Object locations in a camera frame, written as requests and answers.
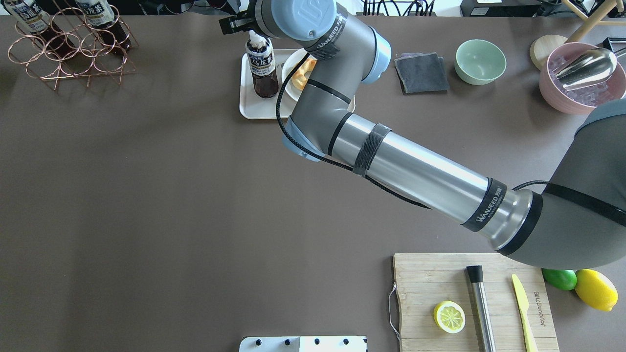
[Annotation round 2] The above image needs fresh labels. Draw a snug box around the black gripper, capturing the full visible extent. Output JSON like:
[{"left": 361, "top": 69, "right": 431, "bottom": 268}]
[{"left": 219, "top": 2, "right": 260, "bottom": 34}]

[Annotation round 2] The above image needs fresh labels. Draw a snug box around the tea bottle rack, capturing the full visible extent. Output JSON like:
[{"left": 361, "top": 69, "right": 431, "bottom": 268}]
[
  {"left": 75, "top": 0, "right": 132, "bottom": 54},
  {"left": 2, "top": 0, "right": 75, "bottom": 59},
  {"left": 246, "top": 30, "right": 279, "bottom": 99}
]

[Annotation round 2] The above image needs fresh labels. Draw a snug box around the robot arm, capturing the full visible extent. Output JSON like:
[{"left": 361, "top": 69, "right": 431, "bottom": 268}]
[{"left": 219, "top": 0, "right": 626, "bottom": 269}]

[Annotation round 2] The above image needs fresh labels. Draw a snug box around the cream serving tray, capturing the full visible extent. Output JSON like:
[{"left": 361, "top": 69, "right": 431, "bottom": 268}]
[{"left": 239, "top": 48, "right": 356, "bottom": 120}]

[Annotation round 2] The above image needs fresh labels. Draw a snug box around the tea bottle rack back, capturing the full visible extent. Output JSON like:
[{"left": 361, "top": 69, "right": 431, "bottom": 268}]
[{"left": 75, "top": 0, "right": 132, "bottom": 54}]

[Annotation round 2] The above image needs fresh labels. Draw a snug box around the tea bottle rack front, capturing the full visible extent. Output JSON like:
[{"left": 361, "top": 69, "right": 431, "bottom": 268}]
[{"left": 2, "top": 0, "right": 75, "bottom": 59}]

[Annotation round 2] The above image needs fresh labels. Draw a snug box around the grey folded cloth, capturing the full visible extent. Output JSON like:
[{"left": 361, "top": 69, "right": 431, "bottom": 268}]
[{"left": 394, "top": 53, "right": 449, "bottom": 94}]

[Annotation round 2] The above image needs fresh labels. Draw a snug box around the green bowl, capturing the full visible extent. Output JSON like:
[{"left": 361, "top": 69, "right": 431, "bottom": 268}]
[{"left": 454, "top": 39, "right": 507, "bottom": 86}]

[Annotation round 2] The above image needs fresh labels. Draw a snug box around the wooden cup tree stand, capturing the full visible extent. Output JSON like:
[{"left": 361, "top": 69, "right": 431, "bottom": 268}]
[{"left": 530, "top": 0, "right": 625, "bottom": 70}]

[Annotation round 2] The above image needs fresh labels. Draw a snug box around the wooden cutting board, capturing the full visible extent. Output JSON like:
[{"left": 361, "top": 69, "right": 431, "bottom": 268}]
[{"left": 393, "top": 253, "right": 559, "bottom": 352}]

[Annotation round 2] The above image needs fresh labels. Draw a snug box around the steel muddler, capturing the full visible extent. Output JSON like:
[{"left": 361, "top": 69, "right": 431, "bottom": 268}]
[{"left": 466, "top": 265, "right": 497, "bottom": 352}]

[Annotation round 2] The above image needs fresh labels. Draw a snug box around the pink bowl with ice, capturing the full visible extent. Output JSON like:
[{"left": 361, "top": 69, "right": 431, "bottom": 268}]
[{"left": 539, "top": 43, "right": 626, "bottom": 114}]

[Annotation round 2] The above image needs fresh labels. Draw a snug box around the half lemon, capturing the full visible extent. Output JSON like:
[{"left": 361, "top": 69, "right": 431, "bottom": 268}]
[{"left": 432, "top": 300, "right": 466, "bottom": 334}]

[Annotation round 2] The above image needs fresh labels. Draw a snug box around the metal ice scoop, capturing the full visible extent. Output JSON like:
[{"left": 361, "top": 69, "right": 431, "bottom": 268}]
[{"left": 555, "top": 47, "right": 618, "bottom": 91}]

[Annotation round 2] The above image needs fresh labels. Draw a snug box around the yellow plastic knife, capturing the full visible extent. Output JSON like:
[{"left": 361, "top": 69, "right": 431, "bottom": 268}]
[{"left": 511, "top": 274, "right": 539, "bottom": 352}]

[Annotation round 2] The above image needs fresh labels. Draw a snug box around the green lime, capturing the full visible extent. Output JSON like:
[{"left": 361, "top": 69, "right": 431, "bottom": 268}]
[{"left": 541, "top": 269, "right": 578, "bottom": 290}]

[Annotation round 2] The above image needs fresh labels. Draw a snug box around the lemon near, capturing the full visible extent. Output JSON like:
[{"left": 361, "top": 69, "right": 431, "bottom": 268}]
[{"left": 575, "top": 269, "right": 619, "bottom": 312}]

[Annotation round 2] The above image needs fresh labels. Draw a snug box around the braided ring pastry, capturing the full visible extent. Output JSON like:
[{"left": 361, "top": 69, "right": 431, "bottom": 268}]
[{"left": 291, "top": 57, "right": 317, "bottom": 91}]

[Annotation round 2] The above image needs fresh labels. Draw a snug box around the copper wire bottle rack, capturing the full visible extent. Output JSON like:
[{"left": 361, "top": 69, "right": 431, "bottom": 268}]
[{"left": 1, "top": 0, "right": 138, "bottom": 89}]

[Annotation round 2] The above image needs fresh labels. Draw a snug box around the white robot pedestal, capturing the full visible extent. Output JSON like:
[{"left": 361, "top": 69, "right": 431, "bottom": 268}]
[{"left": 239, "top": 335, "right": 369, "bottom": 352}]

